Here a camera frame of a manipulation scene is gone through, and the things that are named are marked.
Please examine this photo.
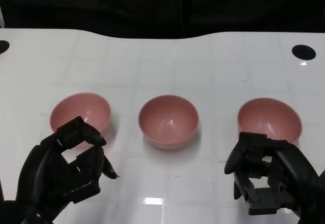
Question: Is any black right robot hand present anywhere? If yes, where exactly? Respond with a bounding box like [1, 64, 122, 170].
[224, 132, 320, 216]

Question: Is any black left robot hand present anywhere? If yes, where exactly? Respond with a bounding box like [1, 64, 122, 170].
[15, 116, 120, 224]

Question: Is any pink plastic bowl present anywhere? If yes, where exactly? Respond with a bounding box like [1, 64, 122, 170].
[138, 94, 199, 150]
[237, 97, 303, 145]
[49, 92, 112, 148]

